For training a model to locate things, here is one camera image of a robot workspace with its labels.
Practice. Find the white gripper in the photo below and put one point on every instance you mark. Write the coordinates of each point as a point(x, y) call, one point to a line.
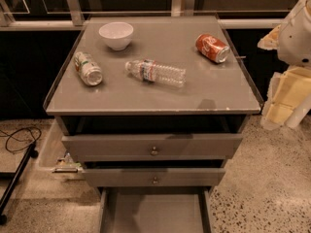
point(295, 38)

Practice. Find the clear plastic water bottle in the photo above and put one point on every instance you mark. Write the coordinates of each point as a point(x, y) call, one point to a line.
point(153, 72)

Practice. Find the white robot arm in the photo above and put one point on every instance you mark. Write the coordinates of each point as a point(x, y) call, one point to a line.
point(289, 93)

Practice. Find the grey drawer cabinet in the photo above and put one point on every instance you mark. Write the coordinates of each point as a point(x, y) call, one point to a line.
point(156, 114)

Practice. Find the grey top drawer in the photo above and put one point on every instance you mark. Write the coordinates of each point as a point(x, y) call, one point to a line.
point(151, 147)

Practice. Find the grey drawer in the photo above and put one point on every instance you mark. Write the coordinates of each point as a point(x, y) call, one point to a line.
point(151, 147)
point(154, 177)
point(155, 210)

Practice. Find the grey middle drawer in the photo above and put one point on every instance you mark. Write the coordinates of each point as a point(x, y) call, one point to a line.
point(154, 177)

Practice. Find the grey bottom drawer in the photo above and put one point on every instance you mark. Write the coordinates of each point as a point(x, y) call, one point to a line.
point(155, 210)

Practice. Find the red soda can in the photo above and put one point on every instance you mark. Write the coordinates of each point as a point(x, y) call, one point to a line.
point(212, 48)

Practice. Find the white ceramic bowl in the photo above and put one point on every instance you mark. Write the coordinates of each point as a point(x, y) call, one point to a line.
point(116, 35)

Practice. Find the clear plastic storage bin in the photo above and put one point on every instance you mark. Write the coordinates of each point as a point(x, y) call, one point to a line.
point(54, 159)

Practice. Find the black rolling stand base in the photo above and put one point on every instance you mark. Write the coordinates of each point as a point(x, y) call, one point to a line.
point(11, 178)

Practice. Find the white cylindrical post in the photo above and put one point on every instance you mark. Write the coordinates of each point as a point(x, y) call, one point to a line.
point(299, 113)

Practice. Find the metal window railing frame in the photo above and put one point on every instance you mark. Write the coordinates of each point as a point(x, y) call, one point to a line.
point(15, 12)

